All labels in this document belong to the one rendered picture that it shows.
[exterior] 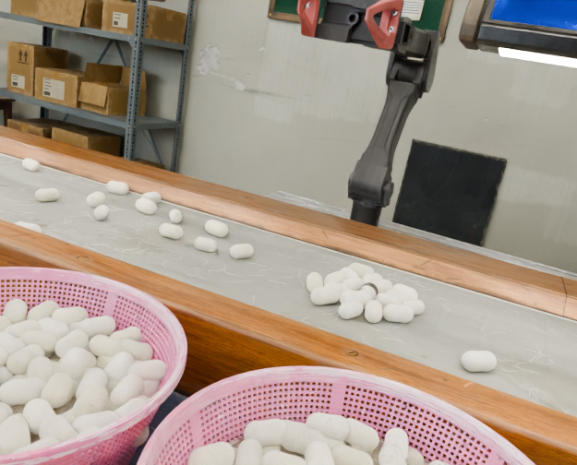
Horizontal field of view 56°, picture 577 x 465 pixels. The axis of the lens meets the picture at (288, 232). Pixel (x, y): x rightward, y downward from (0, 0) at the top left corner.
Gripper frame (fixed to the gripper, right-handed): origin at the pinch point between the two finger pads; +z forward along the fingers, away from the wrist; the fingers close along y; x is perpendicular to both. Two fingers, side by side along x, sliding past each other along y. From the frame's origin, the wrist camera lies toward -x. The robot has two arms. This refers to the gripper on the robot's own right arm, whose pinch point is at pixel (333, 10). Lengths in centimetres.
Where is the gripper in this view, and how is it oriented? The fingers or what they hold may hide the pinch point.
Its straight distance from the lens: 77.4
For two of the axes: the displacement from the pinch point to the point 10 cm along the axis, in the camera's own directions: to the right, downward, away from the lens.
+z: -4.3, 2.1, -8.8
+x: -1.6, 9.4, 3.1
